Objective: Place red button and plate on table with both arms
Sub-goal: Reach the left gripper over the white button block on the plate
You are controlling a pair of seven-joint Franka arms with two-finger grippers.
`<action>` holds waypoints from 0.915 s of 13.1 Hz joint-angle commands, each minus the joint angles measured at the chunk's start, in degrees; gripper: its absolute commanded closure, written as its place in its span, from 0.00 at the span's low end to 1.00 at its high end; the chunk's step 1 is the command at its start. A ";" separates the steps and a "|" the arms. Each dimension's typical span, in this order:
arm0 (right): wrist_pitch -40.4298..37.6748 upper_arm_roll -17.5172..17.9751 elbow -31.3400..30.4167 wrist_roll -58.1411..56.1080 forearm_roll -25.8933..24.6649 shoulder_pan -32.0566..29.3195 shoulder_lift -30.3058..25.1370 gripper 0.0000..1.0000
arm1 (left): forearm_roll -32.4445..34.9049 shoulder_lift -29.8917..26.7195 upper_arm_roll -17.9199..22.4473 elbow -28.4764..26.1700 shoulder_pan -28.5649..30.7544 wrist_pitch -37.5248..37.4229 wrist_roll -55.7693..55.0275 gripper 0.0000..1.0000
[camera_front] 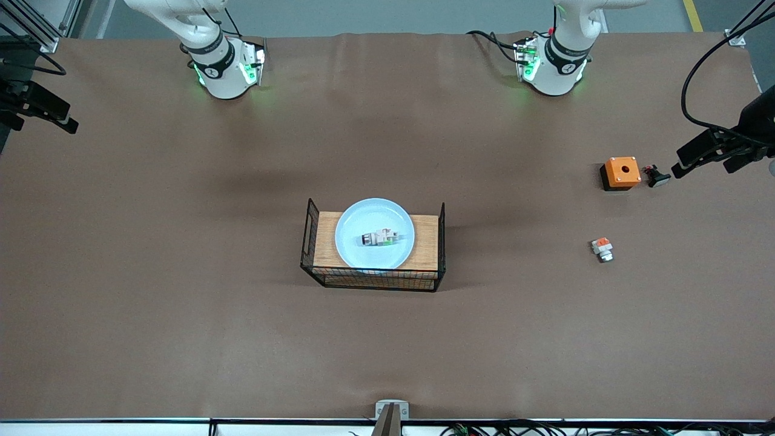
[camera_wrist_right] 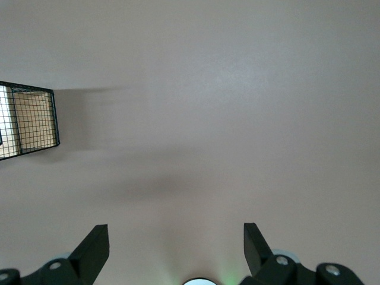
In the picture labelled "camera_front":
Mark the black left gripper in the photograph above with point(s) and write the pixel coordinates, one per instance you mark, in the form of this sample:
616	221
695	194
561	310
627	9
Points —
759	116

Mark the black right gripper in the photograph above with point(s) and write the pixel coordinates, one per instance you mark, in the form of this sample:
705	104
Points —
13	95

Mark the light blue round plate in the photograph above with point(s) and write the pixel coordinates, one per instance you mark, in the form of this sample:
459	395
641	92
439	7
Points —
363	215

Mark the grey green button switch module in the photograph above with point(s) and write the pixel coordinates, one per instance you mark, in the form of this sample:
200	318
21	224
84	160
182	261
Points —
380	238

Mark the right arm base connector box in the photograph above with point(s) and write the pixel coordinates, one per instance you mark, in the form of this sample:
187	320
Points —
251	63

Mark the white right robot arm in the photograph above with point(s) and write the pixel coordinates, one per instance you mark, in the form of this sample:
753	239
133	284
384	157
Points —
218	66

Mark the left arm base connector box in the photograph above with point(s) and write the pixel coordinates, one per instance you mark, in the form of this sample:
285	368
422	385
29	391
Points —
525	60

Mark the black push button head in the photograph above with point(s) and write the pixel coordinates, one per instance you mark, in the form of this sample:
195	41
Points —
657	177

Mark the brown table cover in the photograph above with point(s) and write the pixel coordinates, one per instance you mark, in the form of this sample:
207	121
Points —
181	333

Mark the wooden board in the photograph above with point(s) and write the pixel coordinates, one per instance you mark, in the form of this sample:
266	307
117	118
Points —
324	242

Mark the orange button enclosure box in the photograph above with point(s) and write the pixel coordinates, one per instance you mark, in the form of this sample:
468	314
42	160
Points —
614	175

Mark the aluminium frame profile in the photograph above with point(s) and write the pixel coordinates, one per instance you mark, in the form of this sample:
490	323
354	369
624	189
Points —
742	33
36	27

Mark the orange white switch module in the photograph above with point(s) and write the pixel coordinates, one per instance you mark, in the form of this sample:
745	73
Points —
602	248

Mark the white table edge rail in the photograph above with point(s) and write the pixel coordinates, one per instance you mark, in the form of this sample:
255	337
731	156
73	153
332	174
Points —
121	427

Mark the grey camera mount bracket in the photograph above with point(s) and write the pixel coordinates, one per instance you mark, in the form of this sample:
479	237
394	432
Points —
392	418

